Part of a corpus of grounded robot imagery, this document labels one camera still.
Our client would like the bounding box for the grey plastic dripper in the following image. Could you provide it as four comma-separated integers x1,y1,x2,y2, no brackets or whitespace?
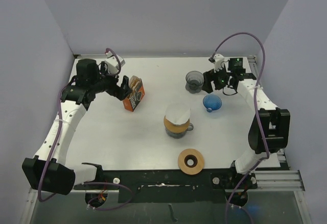
185,71,204,94

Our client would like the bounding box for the orange coffee filter box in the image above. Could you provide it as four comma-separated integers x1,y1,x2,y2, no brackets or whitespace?
123,76,145,112

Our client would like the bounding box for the white paper coffee filter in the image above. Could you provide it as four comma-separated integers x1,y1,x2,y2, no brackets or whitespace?
165,103,191,126

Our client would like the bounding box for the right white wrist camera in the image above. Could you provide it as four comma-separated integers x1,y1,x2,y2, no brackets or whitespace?
209,54,229,72

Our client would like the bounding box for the wooden dripper ring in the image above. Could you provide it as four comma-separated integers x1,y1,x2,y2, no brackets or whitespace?
177,148,205,176
163,116,191,134

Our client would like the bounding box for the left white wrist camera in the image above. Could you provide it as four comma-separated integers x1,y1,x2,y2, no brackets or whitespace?
105,52,121,74

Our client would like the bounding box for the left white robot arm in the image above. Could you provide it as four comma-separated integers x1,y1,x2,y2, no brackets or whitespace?
22,55,131,195

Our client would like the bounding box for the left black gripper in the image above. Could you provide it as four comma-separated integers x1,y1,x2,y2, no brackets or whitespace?
90,62,132,100

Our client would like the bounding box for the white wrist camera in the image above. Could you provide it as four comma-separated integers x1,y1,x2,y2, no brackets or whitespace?
105,52,121,74
209,54,229,72

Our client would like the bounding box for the grey glass carafe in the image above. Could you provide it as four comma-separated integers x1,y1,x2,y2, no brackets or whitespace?
165,123,194,139

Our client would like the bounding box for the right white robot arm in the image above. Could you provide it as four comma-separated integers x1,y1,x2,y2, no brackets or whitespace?
202,56,291,188

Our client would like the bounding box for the blue plastic dripper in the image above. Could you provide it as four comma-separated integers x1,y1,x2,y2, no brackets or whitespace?
202,94,222,113

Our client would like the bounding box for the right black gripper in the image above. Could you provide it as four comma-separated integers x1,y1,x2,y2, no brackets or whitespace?
202,64,232,93

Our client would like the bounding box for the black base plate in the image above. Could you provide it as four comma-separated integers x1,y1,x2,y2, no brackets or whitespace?
74,168,258,203

